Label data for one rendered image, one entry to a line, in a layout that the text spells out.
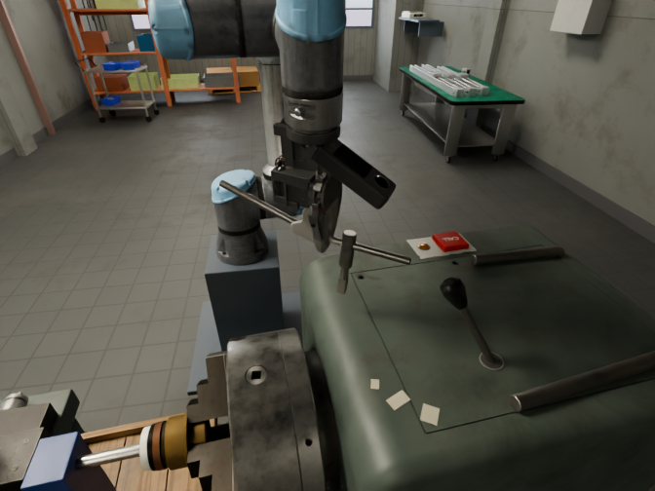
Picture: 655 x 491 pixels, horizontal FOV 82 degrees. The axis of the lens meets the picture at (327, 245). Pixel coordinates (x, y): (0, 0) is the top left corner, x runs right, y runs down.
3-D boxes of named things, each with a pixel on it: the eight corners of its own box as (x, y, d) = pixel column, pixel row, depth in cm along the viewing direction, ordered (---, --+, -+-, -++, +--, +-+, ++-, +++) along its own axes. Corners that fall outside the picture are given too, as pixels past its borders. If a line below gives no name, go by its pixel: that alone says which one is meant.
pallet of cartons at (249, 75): (261, 85, 852) (259, 65, 830) (261, 93, 785) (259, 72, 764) (209, 86, 837) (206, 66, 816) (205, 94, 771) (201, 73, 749)
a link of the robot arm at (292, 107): (352, 85, 48) (326, 105, 43) (350, 120, 51) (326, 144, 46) (299, 77, 51) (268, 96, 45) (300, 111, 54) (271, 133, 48)
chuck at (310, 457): (295, 383, 92) (290, 293, 72) (325, 539, 68) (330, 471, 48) (282, 386, 91) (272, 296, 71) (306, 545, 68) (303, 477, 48)
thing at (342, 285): (350, 289, 65) (359, 231, 60) (345, 296, 64) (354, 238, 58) (337, 285, 66) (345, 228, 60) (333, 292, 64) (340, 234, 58)
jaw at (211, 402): (253, 402, 71) (246, 338, 72) (253, 411, 66) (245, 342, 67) (192, 415, 69) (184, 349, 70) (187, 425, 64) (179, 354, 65)
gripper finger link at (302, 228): (297, 244, 64) (294, 197, 58) (329, 253, 62) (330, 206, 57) (288, 254, 62) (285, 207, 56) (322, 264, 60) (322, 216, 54)
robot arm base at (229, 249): (218, 238, 116) (212, 209, 111) (268, 234, 118) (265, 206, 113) (213, 267, 104) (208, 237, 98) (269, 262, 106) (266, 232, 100)
